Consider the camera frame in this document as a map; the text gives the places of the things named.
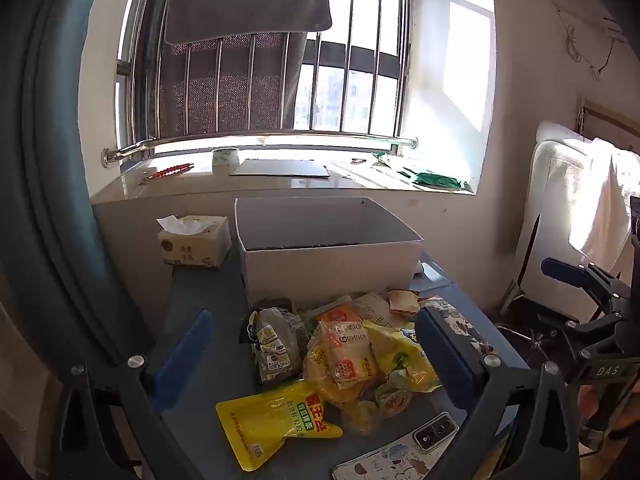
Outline white cardboard box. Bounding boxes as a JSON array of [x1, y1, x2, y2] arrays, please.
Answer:
[[234, 196, 425, 307]]

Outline green plastic bag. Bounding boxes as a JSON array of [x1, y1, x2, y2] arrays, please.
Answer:
[[399, 169, 474, 194]]

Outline yellow green-label snack packet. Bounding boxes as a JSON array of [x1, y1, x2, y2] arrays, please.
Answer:
[[216, 380, 346, 472]]

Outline grey hanging towel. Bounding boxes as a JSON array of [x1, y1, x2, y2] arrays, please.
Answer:
[[163, 0, 334, 46]]

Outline small jelly cup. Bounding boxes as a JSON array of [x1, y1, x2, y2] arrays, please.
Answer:
[[374, 382, 414, 419], [344, 400, 382, 436]]

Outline wooden picture frame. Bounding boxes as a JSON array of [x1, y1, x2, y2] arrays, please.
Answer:
[[577, 97, 640, 152]]

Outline grey-green snack packet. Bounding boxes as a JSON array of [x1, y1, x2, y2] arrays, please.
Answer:
[[247, 307, 309, 389]]

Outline tissue pack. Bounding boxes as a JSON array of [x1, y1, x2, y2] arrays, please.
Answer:
[[156, 214, 232, 270]]

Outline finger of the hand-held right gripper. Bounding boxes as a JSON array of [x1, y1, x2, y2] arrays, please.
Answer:
[[564, 312, 626, 361], [541, 257, 634, 312]]

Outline cartoon patterned snack packet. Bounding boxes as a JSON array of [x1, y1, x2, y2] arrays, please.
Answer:
[[425, 297, 497, 357]]

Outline yellow crumpled snack packet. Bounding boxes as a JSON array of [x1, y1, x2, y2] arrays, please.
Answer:
[[362, 320, 442, 394]]

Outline steel window guard rail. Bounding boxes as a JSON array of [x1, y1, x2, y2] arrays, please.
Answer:
[[102, 0, 431, 167]]

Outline wall cable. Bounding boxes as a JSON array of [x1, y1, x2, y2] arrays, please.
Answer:
[[552, 2, 627, 79]]

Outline red-handled pliers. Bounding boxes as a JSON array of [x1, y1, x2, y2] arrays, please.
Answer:
[[138, 162, 195, 185]]

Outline phone with cartoon case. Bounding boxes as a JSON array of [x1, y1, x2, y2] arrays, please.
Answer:
[[332, 411, 462, 480]]

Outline clear bread slice packet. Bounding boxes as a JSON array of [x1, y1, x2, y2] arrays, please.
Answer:
[[387, 288, 422, 319]]

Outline dark flat board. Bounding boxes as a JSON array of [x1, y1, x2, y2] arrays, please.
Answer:
[[229, 158, 331, 178]]

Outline white printed snack packet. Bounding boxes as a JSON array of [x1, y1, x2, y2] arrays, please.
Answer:
[[352, 292, 397, 329]]

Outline white padded chair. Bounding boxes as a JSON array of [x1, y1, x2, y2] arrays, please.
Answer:
[[514, 120, 640, 322]]

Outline person's right hand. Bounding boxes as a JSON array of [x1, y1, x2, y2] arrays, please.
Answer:
[[577, 385, 640, 456]]

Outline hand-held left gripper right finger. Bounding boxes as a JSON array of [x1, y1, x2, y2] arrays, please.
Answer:
[[415, 305, 583, 480]]

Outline dark mesh cloth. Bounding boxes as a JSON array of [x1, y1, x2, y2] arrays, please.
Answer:
[[154, 30, 312, 137]]

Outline orange-label bread packet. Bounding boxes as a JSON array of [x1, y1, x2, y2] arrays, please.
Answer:
[[305, 306, 381, 411]]

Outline white draped cloth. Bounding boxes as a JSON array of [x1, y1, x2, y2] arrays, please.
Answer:
[[569, 137, 640, 262]]

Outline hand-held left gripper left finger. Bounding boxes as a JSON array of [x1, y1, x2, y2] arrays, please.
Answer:
[[50, 309, 216, 480]]

